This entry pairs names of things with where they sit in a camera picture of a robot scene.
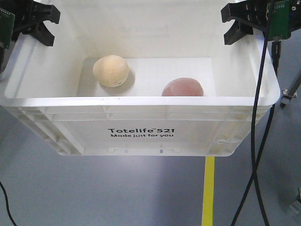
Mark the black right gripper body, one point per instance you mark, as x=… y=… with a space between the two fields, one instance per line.
x=251 y=14

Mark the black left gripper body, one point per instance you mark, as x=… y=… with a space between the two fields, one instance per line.
x=30 y=16

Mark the white plastic tote box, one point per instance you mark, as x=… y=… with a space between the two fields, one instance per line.
x=52 y=90

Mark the pink soft ball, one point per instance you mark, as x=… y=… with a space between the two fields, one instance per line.
x=183 y=87

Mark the cream soft ball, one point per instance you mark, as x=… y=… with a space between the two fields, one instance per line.
x=111 y=71

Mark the green left circuit board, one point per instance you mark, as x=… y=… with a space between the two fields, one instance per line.
x=7 y=20

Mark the green circuit board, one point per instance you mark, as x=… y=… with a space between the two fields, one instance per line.
x=7 y=20
x=279 y=25

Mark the green right circuit board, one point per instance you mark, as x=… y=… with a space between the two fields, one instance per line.
x=279 y=25

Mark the metal tripod stand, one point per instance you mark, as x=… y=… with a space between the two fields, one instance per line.
x=291 y=92

